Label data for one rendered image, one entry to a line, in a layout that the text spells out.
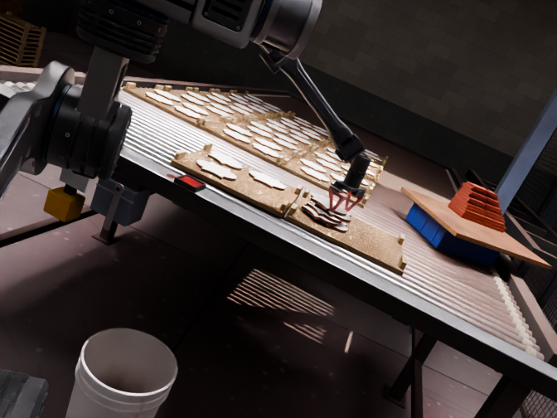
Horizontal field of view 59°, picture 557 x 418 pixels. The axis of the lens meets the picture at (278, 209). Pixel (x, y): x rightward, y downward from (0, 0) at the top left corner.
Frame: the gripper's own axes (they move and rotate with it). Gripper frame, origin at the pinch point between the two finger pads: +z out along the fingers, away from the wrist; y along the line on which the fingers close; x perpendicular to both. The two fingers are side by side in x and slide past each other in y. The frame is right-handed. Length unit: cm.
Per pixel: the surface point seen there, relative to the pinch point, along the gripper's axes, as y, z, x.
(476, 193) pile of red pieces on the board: -84, -14, 14
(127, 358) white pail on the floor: 45, 72, -27
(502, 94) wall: -711, -98, -205
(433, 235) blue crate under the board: -57, 5, 14
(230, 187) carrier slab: 28.4, 4.7, -24.3
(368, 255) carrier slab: 5.3, 6.1, 18.9
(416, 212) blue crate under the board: -67, 3, -1
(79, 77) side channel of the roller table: 35, 2, -121
